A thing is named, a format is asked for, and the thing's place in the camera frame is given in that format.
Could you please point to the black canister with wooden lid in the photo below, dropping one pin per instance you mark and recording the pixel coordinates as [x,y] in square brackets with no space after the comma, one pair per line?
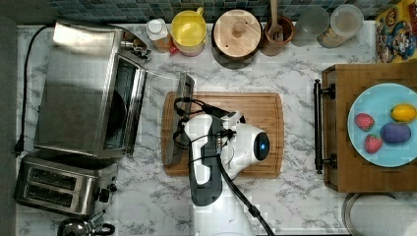
[235,39]

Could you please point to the cereal box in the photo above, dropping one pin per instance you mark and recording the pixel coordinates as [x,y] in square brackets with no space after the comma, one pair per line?
[396,30]

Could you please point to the brown wooden utensil cup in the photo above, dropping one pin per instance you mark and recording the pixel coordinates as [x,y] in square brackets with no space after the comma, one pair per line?
[269,45]

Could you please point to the white capped seasoning bottle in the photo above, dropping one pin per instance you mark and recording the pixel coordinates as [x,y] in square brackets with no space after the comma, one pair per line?
[159,35]

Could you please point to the silver paper towel holder base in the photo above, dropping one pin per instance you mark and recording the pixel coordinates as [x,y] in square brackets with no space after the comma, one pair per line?
[345,209]

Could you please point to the silver kettle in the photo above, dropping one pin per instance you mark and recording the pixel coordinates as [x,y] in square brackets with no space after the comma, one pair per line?
[94,226]

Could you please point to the glass oven door with handle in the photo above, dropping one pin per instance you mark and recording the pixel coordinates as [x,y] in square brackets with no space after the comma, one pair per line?
[180,108]

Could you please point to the purple toy plum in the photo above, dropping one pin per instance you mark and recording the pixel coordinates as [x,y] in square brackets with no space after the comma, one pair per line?
[394,133]

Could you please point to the frosted grey tumbler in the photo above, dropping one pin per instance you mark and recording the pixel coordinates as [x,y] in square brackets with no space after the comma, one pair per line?
[312,22]

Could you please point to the yellow toy lemon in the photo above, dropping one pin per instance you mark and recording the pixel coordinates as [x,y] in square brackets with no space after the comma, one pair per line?
[403,113]

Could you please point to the wooden spoon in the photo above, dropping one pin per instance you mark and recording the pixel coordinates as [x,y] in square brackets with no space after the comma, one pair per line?
[275,31]

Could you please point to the bamboo cutting board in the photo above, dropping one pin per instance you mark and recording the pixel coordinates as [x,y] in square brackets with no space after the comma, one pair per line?
[260,109]

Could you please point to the silver toaster oven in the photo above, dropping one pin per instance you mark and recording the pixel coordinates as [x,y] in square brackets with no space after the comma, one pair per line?
[93,92]

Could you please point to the paper towel roll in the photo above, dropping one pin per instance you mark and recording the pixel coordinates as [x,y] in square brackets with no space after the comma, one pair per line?
[402,220]

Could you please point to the silver two-slot toaster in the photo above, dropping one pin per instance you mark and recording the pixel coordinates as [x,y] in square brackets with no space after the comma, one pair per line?
[65,183]

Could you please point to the red toy strawberry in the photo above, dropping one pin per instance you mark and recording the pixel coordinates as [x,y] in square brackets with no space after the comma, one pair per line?
[364,121]
[373,143]

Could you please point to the clear jar with cereal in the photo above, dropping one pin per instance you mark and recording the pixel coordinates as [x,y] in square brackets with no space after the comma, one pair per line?
[344,22]

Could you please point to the yellow cup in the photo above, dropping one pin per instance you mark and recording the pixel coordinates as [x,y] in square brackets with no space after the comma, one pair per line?
[189,31]

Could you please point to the wooden drawer box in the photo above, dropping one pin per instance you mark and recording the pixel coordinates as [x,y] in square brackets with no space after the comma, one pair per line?
[343,168]

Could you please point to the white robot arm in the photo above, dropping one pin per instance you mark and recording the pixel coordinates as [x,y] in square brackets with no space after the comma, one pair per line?
[219,149]

